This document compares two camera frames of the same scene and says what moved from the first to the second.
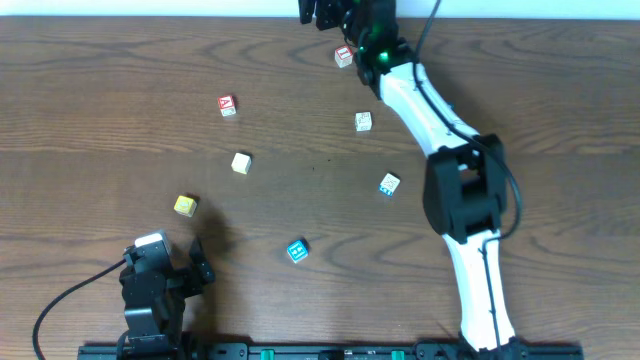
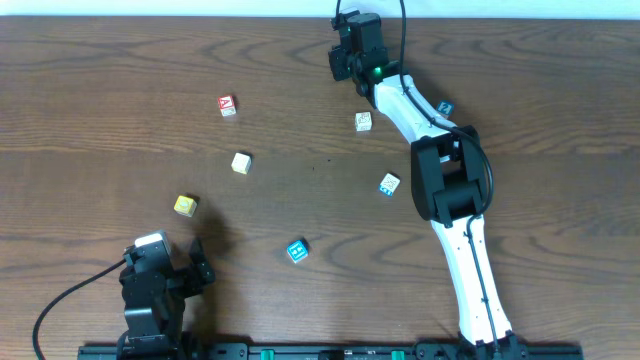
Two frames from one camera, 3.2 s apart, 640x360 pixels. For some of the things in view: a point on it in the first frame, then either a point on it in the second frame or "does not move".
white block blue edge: [389, 184] does not move
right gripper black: [327, 13] to [339, 62]
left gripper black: [185, 278] does not move
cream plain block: [241, 163] does not move
